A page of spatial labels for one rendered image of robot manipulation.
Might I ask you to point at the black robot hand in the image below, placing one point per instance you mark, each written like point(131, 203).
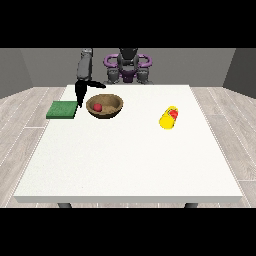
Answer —
point(81, 89)

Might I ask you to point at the small red ball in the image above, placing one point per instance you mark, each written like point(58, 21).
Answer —
point(97, 107)

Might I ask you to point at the green square pad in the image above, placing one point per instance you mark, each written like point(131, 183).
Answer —
point(62, 109)

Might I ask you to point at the brown wooden bowl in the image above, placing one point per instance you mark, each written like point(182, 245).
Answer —
point(107, 105)

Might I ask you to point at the yellow cup with melon print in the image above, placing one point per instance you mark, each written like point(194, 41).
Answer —
point(168, 118)

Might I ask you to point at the grey robot trunk purple rings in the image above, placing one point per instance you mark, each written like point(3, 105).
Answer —
point(126, 68)

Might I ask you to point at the dark table leg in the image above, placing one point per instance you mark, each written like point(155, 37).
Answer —
point(191, 205)
point(64, 205)

